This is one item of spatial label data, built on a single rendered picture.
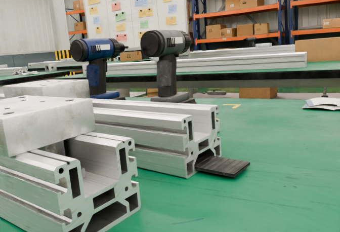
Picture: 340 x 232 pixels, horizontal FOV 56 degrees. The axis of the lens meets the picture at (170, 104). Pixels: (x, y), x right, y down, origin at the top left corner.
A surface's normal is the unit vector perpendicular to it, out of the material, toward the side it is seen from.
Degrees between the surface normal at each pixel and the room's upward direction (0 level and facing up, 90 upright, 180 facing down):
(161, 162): 90
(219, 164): 0
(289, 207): 0
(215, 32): 90
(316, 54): 91
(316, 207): 0
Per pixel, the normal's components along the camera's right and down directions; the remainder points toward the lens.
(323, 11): -0.51, 0.19
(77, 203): 0.79, 0.04
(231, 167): -0.08, -0.98
